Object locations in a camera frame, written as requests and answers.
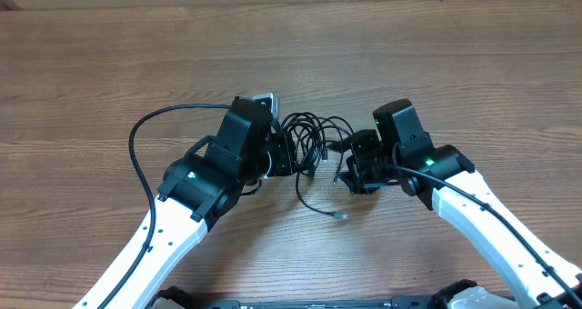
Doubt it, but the black USB cable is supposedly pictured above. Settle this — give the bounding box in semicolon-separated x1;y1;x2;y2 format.
276;112;358;221

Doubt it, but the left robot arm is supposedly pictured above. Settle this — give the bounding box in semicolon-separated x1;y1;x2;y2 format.
77;93;296;308

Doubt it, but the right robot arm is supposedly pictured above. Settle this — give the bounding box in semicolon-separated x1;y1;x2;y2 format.
328;99;581;308

